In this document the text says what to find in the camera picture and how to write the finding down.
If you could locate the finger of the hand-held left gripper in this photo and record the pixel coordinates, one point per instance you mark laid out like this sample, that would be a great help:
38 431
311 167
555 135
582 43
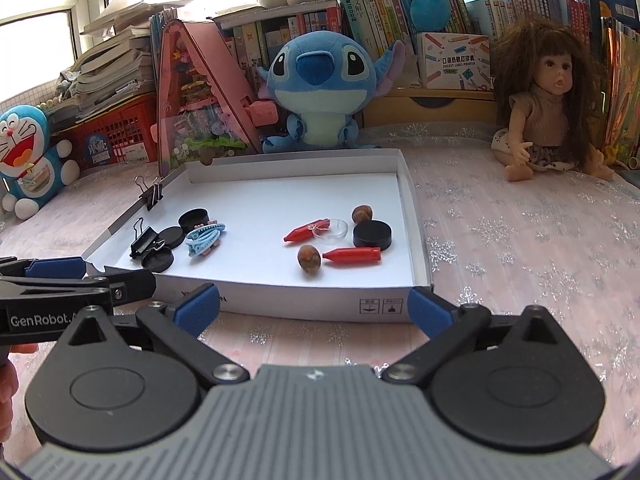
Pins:
55 266
130 285

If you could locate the large red plastic basket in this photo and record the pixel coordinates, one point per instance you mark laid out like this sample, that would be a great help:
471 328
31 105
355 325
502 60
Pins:
125 132

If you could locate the blue cat plush toy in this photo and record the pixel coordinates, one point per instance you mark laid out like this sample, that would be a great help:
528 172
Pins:
30 155

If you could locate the stack of books and papers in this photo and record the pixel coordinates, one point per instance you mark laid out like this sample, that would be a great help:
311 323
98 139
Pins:
115 65

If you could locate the white printed carton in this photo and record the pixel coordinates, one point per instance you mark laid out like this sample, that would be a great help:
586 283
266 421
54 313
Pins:
452 62

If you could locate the red cone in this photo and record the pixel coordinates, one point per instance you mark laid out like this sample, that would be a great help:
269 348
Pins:
302 232
352 255

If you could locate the light blue hair clip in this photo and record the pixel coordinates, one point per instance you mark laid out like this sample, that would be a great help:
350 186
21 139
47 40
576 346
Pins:
200 246

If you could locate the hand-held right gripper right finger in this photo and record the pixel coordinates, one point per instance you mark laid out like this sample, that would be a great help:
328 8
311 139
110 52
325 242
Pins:
430 312

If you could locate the row of white blue books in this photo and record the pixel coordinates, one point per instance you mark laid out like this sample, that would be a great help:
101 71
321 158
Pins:
525 15

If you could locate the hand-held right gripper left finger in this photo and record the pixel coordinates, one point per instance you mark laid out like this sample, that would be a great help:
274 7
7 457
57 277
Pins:
197 309

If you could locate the person's left hand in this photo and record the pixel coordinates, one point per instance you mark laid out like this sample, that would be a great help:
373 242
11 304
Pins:
7 400

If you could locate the pink triangular toy house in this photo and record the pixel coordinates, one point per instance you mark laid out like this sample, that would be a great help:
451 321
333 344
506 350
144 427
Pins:
200 105

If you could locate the thick black disc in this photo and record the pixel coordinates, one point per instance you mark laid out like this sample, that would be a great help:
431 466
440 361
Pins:
372 235

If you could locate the small black binder clip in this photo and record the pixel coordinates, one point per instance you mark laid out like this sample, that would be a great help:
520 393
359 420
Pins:
154 195

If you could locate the blue round tag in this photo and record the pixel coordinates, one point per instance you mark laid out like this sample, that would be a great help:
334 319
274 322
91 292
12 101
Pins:
97 149

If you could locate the wooden drawer box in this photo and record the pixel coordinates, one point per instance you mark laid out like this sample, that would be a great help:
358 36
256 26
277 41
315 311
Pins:
430 106

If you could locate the pink snowflake tablecloth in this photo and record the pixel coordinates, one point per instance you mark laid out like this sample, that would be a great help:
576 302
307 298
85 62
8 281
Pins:
525 240

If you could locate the brown haired doll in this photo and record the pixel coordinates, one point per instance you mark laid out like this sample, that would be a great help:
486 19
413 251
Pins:
547 95

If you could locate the golden foil books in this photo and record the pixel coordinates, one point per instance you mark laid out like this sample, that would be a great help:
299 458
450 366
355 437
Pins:
622 95

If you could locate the row of colourful upright books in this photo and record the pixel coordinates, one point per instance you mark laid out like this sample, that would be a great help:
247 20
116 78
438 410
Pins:
310 25

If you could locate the white cardboard box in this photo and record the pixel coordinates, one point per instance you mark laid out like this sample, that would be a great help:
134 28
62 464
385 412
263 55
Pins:
300 195

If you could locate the brown nut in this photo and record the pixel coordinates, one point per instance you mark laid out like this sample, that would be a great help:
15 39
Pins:
362 213
309 258

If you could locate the black round lid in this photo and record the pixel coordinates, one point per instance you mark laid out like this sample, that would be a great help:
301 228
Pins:
194 218
171 236
157 259

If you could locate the blue upright books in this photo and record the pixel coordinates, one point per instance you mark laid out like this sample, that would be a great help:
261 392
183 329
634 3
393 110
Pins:
157 30

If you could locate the large black binder clip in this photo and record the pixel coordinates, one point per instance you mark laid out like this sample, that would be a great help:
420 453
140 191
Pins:
147 241

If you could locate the blue alien plush toy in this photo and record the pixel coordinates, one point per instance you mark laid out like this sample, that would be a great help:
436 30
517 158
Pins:
317 85

